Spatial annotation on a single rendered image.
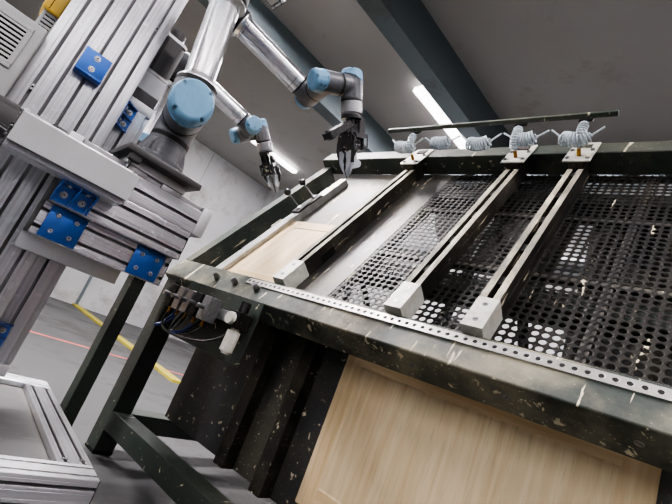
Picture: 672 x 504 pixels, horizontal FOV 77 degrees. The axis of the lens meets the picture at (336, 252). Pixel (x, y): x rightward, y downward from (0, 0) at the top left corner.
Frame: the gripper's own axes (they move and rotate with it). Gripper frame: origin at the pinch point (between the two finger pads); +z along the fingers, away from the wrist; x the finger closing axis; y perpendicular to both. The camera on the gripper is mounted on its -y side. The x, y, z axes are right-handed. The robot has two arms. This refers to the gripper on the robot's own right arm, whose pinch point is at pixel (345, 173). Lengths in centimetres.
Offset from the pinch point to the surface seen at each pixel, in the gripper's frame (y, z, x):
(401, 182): 65, -3, 29
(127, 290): -48, 48, 84
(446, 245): 28.4, 24.5, -22.8
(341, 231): 21.6, 20.9, 25.4
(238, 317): -30, 51, 21
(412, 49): 207, -138, 140
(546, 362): -2, 48, -71
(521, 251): 32, 25, -48
